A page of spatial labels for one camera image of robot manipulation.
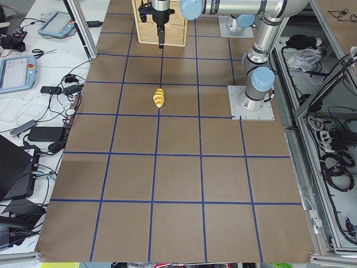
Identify brown paper table cover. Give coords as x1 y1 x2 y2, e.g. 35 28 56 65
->
36 1 314 262

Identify crumpled white cloth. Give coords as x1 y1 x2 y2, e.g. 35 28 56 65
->
287 49 321 71

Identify toy bread loaf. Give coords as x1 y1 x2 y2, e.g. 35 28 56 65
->
153 88 165 109

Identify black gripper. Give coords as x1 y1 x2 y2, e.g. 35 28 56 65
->
151 0 175 49

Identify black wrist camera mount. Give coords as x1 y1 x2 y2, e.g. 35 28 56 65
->
138 1 153 23

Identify black laptop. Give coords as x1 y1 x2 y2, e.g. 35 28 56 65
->
1 136 40 201

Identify black handled scissors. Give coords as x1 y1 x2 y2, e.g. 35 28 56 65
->
31 49 57 59

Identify blue teach pendant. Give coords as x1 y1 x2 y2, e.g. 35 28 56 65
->
1 55 37 94
37 11 75 39

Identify aluminium frame post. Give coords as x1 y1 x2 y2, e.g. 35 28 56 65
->
63 0 98 60

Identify coiled black cables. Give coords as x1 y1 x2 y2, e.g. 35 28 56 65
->
320 152 356 193

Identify far blue teach pendant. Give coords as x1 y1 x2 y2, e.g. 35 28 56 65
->
37 11 75 39

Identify wooden drawer cabinet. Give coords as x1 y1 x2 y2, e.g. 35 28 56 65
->
132 1 187 49

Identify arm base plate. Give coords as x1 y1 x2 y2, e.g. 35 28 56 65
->
228 85 274 121
219 14 255 39

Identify black power adapter brick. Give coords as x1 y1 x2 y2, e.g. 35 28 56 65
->
27 126 64 142

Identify near blue teach pendant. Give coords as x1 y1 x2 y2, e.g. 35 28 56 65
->
1 55 37 94

